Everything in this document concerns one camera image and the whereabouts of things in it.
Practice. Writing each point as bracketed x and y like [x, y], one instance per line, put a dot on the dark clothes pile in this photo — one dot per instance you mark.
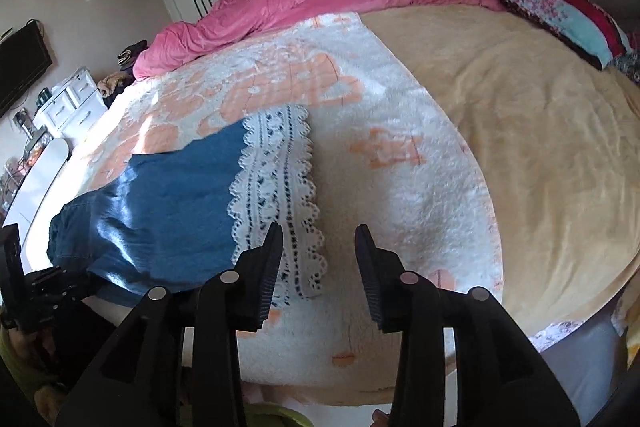
[132, 54]

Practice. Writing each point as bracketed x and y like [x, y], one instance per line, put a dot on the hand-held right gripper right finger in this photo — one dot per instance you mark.
[372, 282]

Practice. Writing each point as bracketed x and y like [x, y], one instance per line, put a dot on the clutter of small jars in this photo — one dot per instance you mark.
[25, 142]

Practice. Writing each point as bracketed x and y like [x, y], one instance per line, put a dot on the beige fleece blanket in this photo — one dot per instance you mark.
[525, 132]

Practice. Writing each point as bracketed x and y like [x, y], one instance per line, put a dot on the tan cloth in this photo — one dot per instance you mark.
[114, 84]

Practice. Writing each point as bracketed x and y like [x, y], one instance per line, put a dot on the person's left forearm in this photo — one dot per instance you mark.
[12, 367]

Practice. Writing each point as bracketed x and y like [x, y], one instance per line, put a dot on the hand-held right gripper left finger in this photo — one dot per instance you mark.
[265, 282]

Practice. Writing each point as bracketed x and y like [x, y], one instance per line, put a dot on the white orange fleece blanket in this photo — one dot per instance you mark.
[390, 207]

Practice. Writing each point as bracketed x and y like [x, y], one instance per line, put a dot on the white table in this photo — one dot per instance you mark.
[40, 187]

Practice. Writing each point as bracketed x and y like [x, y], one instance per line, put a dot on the black wall television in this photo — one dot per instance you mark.
[20, 67]

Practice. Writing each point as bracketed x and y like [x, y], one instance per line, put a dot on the white drawer cabinet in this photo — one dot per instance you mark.
[70, 102]

